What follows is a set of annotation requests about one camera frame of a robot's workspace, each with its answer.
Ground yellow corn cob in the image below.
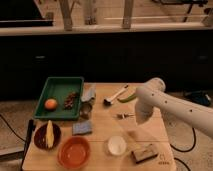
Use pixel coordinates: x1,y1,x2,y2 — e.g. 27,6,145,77
46,120,54,148

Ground brown grape bunch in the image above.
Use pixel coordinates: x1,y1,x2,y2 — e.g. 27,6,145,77
64,92,78,110

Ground silver metal fork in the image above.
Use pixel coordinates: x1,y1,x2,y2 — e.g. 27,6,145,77
116,114,135,119

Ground green plastic tray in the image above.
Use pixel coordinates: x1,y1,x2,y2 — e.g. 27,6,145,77
34,77,84,121

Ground red bowl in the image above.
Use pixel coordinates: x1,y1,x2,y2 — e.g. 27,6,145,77
57,136,91,170

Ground grey folded cloth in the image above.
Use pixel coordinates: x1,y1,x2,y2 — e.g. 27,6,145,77
81,84,96,102

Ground dark maroon plate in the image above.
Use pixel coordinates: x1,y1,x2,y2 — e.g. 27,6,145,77
34,124,61,150

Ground orange fruit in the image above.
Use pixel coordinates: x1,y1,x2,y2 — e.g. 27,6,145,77
44,98,58,110

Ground black power cable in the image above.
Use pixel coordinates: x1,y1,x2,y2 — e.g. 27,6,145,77
169,126,198,171

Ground white cup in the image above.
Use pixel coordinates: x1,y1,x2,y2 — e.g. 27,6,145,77
107,136,127,156

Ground blue sponge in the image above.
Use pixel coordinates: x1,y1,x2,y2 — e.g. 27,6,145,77
72,120,92,135

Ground wooden cutting board table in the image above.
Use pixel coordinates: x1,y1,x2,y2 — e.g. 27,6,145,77
22,83,176,171

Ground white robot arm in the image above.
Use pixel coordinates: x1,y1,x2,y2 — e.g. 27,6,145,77
135,78,213,139

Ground teal object on floor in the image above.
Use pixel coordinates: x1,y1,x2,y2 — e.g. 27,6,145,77
186,92,211,107

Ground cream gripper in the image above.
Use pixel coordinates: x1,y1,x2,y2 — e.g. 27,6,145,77
135,109,152,125

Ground black table clamp bar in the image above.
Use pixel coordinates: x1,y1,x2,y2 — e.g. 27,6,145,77
20,119,35,171

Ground small metal cup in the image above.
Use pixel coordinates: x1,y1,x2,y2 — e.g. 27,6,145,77
80,102,92,119

